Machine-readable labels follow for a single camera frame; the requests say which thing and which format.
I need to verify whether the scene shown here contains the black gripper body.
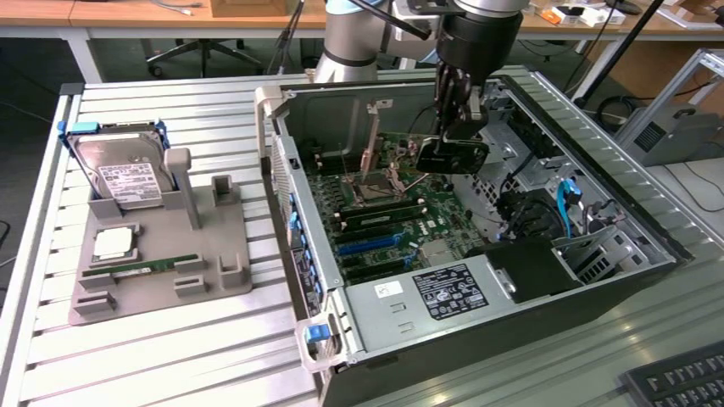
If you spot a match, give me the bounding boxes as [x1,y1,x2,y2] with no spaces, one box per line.
[433,13,522,82]

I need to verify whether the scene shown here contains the graphics card with black cooler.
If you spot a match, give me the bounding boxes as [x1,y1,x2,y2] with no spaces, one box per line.
[361,99,490,176]

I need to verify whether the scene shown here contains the silver disk bay cage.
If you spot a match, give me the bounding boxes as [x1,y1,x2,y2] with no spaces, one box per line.
[454,116,566,200]

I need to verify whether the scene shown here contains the silver socket cover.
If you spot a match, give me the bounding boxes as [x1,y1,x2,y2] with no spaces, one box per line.
[383,163,426,192]

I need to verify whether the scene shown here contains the white flat box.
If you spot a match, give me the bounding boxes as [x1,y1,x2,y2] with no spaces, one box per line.
[579,8,626,28]

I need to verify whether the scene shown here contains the CPU socket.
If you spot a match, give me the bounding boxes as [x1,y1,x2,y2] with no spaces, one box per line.
[343,171,397,209]

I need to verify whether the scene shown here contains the green motherboard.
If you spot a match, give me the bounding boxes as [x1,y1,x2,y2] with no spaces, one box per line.
[303,148,487,285]

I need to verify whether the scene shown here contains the black stand pole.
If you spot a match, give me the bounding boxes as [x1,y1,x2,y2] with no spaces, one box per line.
[573,0,666,103]

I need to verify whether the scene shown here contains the black RAM stick with label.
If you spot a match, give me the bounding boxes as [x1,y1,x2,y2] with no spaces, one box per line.
[338,206,426,230]

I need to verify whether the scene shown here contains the silver chipset heatsink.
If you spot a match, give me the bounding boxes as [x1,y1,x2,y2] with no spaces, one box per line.
[421,241,458,262]

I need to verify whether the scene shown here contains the grey computer tower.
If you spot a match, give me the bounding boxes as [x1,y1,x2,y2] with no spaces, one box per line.
[623,103,724,167]

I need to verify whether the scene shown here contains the blue expansion slot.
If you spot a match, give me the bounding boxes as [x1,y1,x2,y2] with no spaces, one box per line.
[335,234,406,256]

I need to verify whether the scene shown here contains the brown cardboard box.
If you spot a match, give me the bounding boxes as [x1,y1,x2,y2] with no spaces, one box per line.
[209,0,298,19]

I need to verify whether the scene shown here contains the black office chair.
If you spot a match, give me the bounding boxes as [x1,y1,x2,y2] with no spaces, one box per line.
[145,37,265,78]

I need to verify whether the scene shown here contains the grey power supply unit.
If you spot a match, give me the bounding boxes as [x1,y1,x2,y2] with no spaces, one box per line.
[341,256,513,354]

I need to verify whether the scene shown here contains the black open PC case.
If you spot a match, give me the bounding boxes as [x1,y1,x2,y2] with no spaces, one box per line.
[253,74,697,407]

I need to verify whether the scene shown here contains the grey parts rack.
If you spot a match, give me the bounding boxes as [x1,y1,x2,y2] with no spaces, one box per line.
[66,148,254,327]

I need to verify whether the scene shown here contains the hard disk in blue carrier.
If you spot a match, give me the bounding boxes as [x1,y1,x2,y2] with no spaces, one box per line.
[57,120,174,211]

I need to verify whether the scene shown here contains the green RAM stick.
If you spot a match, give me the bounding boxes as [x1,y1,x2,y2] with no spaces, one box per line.
[87,260,177,276]

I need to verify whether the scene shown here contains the silver CPU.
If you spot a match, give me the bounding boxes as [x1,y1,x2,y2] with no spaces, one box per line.
[93,228,137,258]

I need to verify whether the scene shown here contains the black keyboard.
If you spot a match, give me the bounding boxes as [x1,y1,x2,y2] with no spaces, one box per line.
[618,341,724,407]

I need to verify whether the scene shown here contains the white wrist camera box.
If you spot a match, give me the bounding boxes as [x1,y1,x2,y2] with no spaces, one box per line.
[391,0,449,42]

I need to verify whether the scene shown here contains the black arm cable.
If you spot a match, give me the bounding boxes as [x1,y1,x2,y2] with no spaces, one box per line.
[349,0,431,42]

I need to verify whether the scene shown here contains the blue disk wire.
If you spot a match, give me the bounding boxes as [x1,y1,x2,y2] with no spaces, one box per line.
[555,179,582,238]

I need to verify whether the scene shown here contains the black wire bundle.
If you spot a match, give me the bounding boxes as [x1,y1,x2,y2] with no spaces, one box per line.
[495,188,562,239]

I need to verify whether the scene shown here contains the silver slotted drive bracket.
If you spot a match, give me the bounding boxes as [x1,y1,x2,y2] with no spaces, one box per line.
[553,224,645,282]

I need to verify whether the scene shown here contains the aluminium profile frame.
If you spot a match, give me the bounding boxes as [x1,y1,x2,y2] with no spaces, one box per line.
[613,47,724,143]

